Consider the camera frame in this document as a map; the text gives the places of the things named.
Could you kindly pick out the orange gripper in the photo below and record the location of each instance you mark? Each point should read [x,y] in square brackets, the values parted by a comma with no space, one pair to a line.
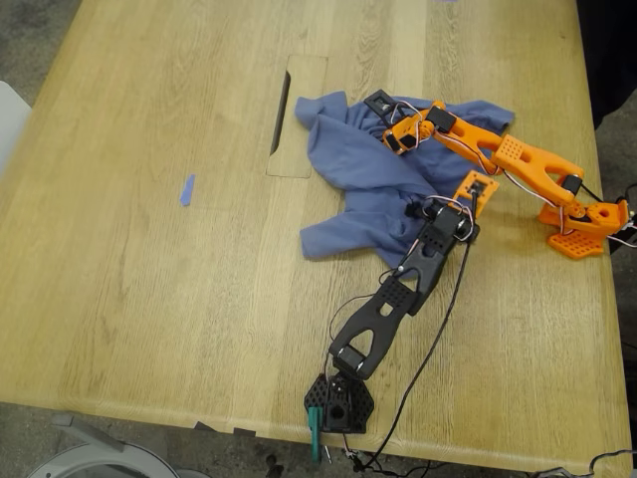
[393,142]

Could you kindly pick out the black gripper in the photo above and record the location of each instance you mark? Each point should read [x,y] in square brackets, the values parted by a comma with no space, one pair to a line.
[412,209]

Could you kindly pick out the blue printed T-shirt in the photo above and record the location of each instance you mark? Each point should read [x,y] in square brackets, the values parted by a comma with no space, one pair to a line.
[358,164]

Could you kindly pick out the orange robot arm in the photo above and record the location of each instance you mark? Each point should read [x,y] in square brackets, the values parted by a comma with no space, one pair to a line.
[527,159]

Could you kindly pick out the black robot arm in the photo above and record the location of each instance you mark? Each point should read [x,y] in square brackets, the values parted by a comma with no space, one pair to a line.
[383,309]

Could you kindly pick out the person in dark clothes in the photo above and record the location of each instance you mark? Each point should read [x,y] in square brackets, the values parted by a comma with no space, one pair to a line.
[612,50]

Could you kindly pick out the blue tape piece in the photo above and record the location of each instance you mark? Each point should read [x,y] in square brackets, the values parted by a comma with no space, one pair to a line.
[187,191]

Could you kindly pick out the green table clamp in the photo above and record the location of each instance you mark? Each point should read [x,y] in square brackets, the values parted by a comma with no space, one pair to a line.
[314,433]

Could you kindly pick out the grey round metal stool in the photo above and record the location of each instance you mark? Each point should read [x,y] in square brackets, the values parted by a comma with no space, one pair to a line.
[99,463]

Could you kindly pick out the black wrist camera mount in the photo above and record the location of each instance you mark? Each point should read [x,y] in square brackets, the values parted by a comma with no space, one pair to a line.
[380,102]

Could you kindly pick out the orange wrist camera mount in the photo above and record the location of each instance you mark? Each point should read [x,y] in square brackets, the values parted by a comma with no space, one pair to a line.
[485,181]

